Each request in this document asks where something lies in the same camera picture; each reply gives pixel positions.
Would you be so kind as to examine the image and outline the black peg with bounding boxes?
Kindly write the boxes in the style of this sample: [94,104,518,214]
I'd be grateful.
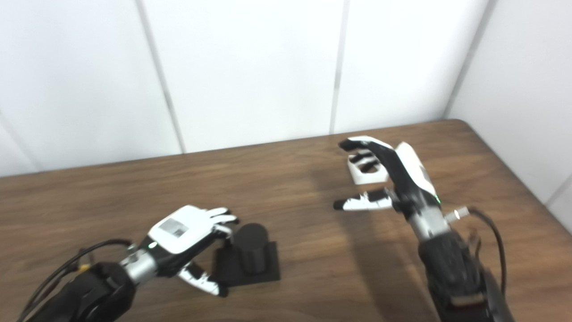
[214,223,281,287]

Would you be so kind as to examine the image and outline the white square piece with hole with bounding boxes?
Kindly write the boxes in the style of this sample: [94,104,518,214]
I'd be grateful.
[347,152,389,185]

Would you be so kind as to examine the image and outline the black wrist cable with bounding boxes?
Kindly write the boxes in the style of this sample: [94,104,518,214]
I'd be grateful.
[445,207,508,296]
[16,238,135,322]

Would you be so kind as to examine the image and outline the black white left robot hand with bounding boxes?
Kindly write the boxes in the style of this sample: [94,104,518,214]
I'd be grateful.
[145,205,240,298]

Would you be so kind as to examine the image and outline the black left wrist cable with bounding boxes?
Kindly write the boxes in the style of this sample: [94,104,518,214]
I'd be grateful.
[16,238,135,322]

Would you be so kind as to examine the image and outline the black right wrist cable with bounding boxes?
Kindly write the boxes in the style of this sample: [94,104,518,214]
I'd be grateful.
[445,207,508,296]

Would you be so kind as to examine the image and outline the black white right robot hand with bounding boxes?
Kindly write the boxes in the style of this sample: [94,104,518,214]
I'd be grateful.
[333,136,441,220]

